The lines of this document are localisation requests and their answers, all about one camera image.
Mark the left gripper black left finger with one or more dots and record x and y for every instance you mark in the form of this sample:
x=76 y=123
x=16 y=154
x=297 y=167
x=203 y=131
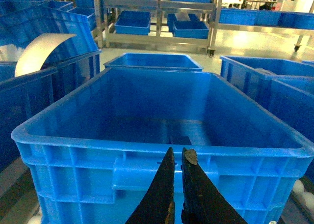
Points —
x=157 y=205

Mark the right blue bin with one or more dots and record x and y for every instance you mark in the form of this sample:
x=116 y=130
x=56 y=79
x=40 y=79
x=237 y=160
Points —
x=283 y=87

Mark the blue bin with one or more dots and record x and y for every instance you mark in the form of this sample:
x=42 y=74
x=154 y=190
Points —
x=93 y=153
x=283 y=87
x=69 y=65

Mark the curved white sheet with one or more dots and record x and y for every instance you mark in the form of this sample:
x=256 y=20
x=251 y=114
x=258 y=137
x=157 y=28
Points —
x=36 y=53

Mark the centre blue bin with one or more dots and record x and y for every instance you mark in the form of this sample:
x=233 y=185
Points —
x=93 y=153

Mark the left blue bin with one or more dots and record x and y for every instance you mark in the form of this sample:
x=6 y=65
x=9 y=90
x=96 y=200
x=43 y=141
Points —
x=69 y=65

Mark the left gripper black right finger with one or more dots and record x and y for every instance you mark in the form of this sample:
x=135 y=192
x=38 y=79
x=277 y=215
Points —
x=203 y=203

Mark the steel wheeled cart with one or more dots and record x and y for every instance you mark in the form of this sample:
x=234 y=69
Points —
x=169 y=24

